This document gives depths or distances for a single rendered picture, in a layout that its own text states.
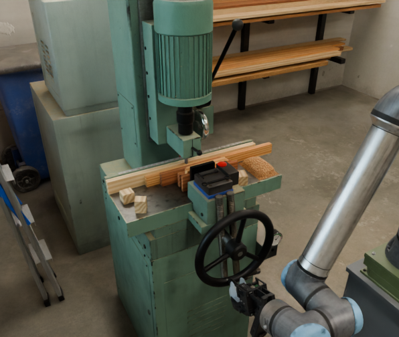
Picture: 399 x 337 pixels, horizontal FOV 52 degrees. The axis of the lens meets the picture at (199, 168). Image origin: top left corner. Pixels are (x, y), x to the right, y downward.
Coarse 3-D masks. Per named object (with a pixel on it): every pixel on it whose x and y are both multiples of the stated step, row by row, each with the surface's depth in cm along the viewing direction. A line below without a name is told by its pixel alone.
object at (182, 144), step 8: (168, 128) 144; (176, 128) 143; (168, 136) 146; (176, 136) 139; (184, 136) 137; (192, 136) 137; (200, 136) 138; (176, 144) 141; (184, 144) 136; (192, 144) 137; (200, 144) 139; (184, 152) 137; (192, 152) 139
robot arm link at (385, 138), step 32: (384, 96) 96; (384, 128) 95; (352, 160) 103; (384, 160) 97; (352, 192) 100; (320, 224) 107; (352, 224) 103; (320, 256) 106; (288, 288) 113; (320, 288) 106
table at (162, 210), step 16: (144, 192) 139; (160, 192) 139; (176, 192) 139; (256, 192) 146; (112, 208) 137; (128, 208) 131; (160, 208) 131; (176, 208) 131; (192, 208) 135; (128, 224) 125; (144, 224) 128; (160, 224) 131
